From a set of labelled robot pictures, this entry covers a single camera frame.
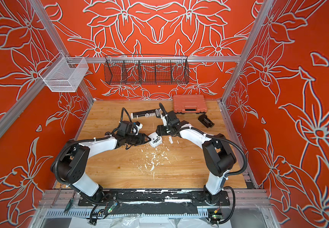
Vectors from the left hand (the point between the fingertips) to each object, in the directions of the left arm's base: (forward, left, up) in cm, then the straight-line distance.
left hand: (148, 139), depth 89 cm
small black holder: (+20, -40, -4) cm, 45 cm away
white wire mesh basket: (+30, +59, +26) cm, 71 cm away
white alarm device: (+1, -5, -2) cm, 5 cm away
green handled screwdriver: (-37, +36, -5) cm, 52 cm away
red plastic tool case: (+38, -29, -4) cm, 48 cm away
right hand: (+6, -7, +3) cm, 10 cm away
